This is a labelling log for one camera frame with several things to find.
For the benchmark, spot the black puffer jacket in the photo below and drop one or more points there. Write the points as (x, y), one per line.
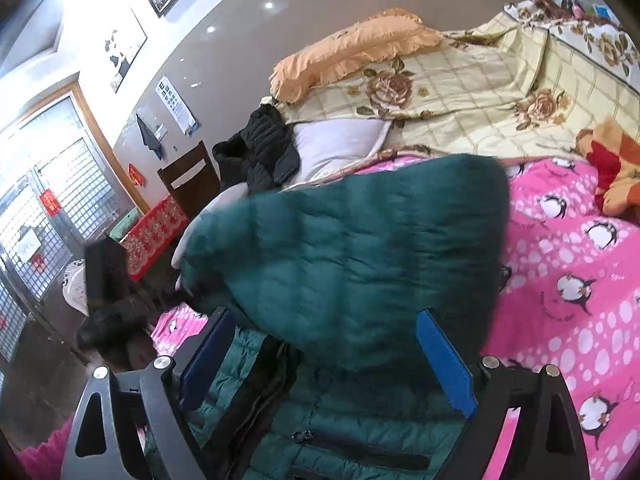
(255, 145)

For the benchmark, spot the panda wall poster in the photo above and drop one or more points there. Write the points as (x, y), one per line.
(122, 50)

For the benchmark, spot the white pillow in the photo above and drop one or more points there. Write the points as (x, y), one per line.
(335, 147)

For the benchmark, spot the grey pillow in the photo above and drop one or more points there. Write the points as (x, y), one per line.
(215, 205)

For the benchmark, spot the orange ruffled pillow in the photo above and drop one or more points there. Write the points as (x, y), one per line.
(350, 45)

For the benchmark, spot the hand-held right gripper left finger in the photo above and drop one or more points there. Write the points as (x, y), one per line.
(205, 355)

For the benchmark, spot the white wall switch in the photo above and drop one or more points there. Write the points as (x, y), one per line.
(161, 131)

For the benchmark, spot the pink fuzzy cloth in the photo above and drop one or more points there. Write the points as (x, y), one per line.
(40, 455)

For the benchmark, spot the pink penguin bedsheet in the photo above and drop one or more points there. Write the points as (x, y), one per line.
(550, 260)

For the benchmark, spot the metal grille window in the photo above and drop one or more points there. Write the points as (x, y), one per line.
(50, 160)

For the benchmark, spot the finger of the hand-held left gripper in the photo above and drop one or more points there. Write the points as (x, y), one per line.
(165, 300)

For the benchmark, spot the dark wooden chair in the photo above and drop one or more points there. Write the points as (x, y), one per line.
(187, 175)

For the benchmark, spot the floral checked quilt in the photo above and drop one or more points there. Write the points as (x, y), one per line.
(475, 95)

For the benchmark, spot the red patterned tablecloth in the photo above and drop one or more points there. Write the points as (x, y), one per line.
(155, 235)

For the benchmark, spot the eye chart poster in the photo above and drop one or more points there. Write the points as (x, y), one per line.
(175, 105)

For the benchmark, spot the white object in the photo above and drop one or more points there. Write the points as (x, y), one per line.
(75, 287)

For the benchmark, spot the orange cartoon blanket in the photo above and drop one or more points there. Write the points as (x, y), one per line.
(615, 160)

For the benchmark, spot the red paper decoration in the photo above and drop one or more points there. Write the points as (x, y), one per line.
(137, 174)
(50, 202)

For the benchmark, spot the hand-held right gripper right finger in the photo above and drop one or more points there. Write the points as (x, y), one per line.
(445, 360)

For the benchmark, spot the hanging dark cloth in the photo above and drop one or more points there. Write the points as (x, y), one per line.
(149, 135)

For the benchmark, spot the green box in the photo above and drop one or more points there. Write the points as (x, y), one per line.
(125, 222)

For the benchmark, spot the green puffer jacket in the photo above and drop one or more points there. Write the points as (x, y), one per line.
(350, 260)

